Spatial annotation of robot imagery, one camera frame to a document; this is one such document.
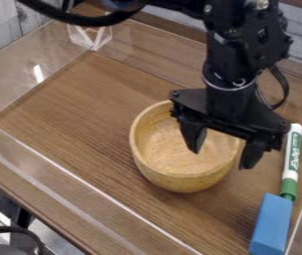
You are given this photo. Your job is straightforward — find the black metal stand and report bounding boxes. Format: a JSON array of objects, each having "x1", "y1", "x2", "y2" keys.
[{"x1": 0, "y1": 209, "x2": 47, "y2": 255}]

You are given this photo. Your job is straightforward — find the black cable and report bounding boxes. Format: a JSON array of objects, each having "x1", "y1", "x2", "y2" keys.
[{"x1": 18, "y1": 0, "x2": 146, "y2": 28}]

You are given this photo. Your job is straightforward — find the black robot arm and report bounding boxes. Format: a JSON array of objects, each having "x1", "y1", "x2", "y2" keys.
[{"x1": 105, "y1": 0, "x2": 292, "y2": 169}]

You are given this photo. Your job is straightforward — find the blue block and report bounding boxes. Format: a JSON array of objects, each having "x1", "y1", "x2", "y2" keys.
[{"x1": 248, "y1": 193, "x2": 293, "y2": 255}]

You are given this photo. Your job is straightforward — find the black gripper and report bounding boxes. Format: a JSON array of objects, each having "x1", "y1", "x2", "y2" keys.
[{"x1": 169, "y1": 85, "x2": 291, "y2": 169}]

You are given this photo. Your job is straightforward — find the wooden brown bowl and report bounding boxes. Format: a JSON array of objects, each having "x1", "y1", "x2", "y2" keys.
[{"x1": 130, "y1": 101, "x2": 241, "y2": 193}]

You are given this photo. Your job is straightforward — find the green white dry-erase marker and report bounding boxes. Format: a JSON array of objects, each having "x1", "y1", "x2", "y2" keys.
[{"x1": 280, "y1": 124, "x2": 302, "y2": 201}]

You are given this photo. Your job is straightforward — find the clear acrylic tray wall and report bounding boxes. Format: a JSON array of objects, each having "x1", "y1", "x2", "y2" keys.
[{"x1": 0, "y1": 10, "x2": 302, "y2": 255}]

